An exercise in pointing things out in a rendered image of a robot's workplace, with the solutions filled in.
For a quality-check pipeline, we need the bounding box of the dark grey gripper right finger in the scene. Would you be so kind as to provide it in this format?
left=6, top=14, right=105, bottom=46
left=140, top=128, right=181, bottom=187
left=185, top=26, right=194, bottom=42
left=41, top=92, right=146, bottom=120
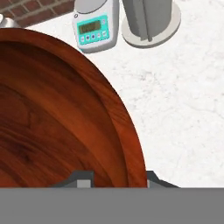
left=146, top=171, right=179, bottom=189

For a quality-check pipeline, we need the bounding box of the large brown wooden bowl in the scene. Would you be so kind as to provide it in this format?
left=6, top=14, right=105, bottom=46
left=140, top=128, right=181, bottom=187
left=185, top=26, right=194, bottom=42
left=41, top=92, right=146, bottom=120
left=0, top=27, right=149, bottom=189

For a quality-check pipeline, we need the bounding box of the white kitchen scale teal panel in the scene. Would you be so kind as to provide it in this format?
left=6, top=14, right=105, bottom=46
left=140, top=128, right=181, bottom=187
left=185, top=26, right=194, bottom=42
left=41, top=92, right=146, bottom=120
left=72, top=0, right=121, bottom=54

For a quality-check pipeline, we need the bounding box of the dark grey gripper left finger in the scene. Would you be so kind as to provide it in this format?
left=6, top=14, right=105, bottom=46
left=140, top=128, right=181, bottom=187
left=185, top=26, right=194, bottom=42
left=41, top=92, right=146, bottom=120
left=52, top=171, right=95, bottom=189

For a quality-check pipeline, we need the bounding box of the grey paper towel holder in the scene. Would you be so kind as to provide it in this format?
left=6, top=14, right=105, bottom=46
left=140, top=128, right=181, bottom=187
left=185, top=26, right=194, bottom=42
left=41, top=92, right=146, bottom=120
left=121, top=0, right=182, bottom=49

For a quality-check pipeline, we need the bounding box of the small grey metal object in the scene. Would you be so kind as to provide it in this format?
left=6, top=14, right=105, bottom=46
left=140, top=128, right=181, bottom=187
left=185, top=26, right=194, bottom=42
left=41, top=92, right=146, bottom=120
left=0, top=15, right=21, bottom=30

